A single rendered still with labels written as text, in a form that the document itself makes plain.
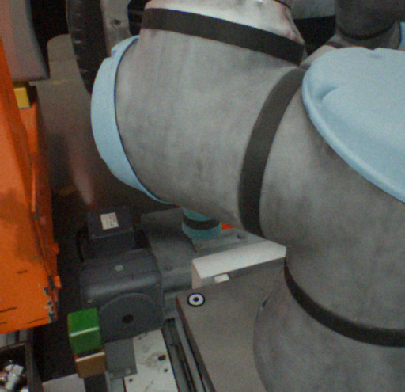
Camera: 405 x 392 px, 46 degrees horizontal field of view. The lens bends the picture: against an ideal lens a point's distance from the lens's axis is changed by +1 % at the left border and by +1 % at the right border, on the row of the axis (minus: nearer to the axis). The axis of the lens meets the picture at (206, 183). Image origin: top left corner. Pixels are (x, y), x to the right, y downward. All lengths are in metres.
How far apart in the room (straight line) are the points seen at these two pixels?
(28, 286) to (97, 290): 0.29
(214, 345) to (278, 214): 0.16
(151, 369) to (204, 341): 0.90
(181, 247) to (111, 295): 0.40
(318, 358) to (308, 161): 0.14
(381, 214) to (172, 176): 0.13
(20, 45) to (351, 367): 0.97
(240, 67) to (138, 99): 0.07
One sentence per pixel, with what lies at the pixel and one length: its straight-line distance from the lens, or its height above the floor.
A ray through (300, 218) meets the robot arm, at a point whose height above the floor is 0.98.
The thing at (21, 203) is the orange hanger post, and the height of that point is 0.76.
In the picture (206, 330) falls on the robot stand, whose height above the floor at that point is 0.82.
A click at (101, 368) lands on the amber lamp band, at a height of 0.58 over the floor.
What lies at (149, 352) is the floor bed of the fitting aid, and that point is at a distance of 1.34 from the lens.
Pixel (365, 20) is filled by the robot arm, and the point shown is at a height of 0.99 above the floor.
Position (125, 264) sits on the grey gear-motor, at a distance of 1.09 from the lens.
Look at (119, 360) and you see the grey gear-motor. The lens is 1.29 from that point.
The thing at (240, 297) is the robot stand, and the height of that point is 0.82.
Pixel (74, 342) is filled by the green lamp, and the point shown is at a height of 0.65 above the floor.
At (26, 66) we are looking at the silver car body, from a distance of 1.16.
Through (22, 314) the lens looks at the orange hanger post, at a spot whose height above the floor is 0.56.
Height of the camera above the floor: 1.14
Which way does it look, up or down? 33 degrees down
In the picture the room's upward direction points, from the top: straight up
